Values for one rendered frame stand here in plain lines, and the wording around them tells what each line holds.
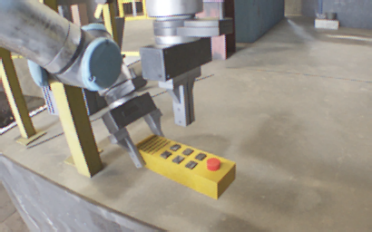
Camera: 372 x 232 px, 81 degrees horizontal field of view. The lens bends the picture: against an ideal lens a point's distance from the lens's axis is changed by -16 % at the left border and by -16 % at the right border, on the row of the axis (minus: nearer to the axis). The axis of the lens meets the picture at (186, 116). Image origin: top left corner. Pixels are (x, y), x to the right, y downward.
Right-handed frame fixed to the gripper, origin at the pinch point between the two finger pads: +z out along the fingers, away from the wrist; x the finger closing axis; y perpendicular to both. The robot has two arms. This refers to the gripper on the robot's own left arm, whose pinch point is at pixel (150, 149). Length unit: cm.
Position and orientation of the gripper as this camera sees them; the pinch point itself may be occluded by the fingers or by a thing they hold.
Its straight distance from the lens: 63.8
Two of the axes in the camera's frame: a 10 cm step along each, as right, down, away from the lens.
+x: -6.1, 3.9, -6.9
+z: 4.6, 8.8, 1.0
